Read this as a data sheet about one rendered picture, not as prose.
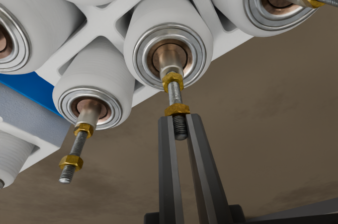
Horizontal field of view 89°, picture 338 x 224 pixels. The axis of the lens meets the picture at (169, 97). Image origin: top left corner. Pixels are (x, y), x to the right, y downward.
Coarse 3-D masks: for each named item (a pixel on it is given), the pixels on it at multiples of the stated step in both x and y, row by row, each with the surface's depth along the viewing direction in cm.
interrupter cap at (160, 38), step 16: (144, 32) 16; (160, 32) 16; (176, 32) 16; (192, 32) 16; (144, 48) 17; (160, 48) 17; (176, 48) 17; (192, 48) 17; (144, 64) 18; (192, 64) 18; (144, 80) 19; (160, 80) 19; (192, 80) 19
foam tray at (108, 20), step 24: (120, 0) 20; (192, 0) 22; (96, 24) 22; (120, 24) 25; (216, 24) 23; (72, 48) 24; (120, 48) 24; (216, 48) 25; (48, 72) 26; (144, 96) 30
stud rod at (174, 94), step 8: (168, 72) 15; (176, 72) 16; (168, 88) 14; (176, 88) 14; (168, 96) 14; (176, 96) 13; (176, 120) 11; (184, 120) 11; (176, 128) 11; (184, 128) 11; (176, 136) 11; (184, 136) 11
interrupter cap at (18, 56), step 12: (0, 12) 14; (0, 24) 14; (12, 24) 14; (0, 36) 15; (12, 36) 15; (24, 36) 15; (0, 48) 16; (12, 48) 16; (24, 48) 16; (0, 60) 16; (12, 60) 16; (24, 60) 16
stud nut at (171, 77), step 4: (172, 72) 14; (164, 76) 15; (168, 76) 14; (172, 76) 14; (176, 76) 14; (180, 76) 14; (164, 80) 14; (168, 80) 14; (172, 80) 14; (176, 80) 14; (180, 80) 14; (164, 84) 14; (180, 84) 14; (164, 88) 15; (180, 88) 15
